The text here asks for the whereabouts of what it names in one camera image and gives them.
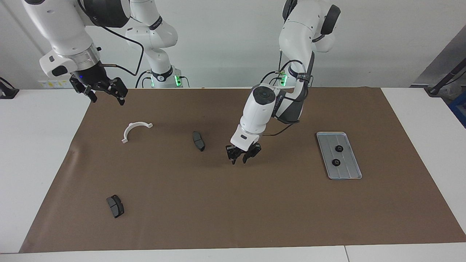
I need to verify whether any silver metal tray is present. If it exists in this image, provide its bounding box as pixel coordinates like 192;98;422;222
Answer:
316;132;363;180

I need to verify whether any dark grey brake pad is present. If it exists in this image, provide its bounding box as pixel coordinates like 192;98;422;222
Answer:
106;195;125;219
192;131;205;152

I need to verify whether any brown table mat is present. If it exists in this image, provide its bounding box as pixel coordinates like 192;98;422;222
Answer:
19;87;466;253

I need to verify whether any black table clamp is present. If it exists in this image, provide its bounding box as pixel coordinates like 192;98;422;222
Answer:
0;77;19;99

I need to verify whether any black stand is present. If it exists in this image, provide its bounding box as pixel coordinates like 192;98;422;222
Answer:
424;58;466;97

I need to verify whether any blue crate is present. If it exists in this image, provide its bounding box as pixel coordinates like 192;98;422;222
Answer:
449;93;466;128

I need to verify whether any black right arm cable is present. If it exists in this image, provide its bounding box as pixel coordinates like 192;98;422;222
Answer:
100;18;144;76

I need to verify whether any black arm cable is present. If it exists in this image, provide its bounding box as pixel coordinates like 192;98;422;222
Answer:
100;18;144;76
262;49;310;137

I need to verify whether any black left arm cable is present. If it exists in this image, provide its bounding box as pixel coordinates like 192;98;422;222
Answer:
262;49;310;137

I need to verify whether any white curved plastic bracket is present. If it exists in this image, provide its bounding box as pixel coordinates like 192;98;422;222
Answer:
121;122;154;144

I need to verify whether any white wall socket box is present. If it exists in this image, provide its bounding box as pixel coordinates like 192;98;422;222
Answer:
38;70;75;89

